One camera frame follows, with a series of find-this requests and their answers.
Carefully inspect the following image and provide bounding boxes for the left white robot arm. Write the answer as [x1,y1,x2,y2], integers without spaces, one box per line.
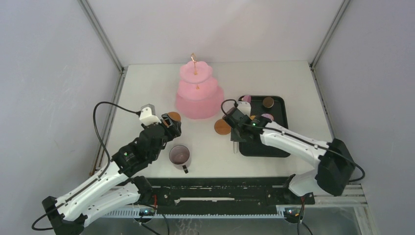
[42,114,181,235]

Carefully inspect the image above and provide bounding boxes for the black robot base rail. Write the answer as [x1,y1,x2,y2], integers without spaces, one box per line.
[138,177,315,216]

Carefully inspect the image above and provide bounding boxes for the left black camera cable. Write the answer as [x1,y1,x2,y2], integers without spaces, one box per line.
[31,101,142,232]

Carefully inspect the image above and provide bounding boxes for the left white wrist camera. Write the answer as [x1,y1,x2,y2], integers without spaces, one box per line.
[139,104,161,127]

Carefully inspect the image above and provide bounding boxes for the right black camera cable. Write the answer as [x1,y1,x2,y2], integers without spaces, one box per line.
[220,99,366,183]

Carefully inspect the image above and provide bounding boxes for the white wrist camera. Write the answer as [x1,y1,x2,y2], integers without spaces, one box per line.
[237,101,251,116]
[139,104,161,127]

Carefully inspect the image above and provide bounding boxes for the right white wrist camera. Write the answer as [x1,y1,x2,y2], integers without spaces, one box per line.
[237,101,251,116]

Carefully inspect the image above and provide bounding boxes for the pink-tipped metal tongs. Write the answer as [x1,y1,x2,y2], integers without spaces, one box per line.
[232,141,239,154]

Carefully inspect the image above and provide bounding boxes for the left wooden round coaster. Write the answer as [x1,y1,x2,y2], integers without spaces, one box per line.
[167,112,181,121]

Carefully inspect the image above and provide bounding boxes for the black camera cable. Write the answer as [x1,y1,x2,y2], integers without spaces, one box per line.
[31,101,142,232]
[220,99,366,183]

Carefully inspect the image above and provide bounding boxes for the black serving tray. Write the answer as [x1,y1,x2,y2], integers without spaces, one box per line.
[239,95,299,158]

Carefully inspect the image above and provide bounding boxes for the wooden round coaster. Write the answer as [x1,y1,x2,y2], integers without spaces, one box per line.
[167,112,181,121]
[214,119,231,135]

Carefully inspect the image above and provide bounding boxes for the pink three-tier cake stand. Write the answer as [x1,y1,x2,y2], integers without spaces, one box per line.
[175,53,224,119]

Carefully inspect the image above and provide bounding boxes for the pink frosted sprinkle donut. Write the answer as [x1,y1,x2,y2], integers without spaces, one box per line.
[261,113,274,121]

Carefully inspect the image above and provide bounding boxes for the right wooden round coaster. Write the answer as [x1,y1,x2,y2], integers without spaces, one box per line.
[214,119,231,135]

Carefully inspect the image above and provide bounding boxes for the purple mug with black handle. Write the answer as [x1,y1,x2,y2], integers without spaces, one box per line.
[169,145,191,174]

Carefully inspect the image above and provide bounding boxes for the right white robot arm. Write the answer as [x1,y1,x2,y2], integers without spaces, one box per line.
[223,107,357,204]

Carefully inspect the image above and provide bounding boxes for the chocolate round cookie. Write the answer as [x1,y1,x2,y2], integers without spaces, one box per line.
[262,96,275,109]

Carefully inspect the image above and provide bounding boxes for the pink cupcake toy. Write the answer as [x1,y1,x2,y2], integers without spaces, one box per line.
[241,95,252,103]

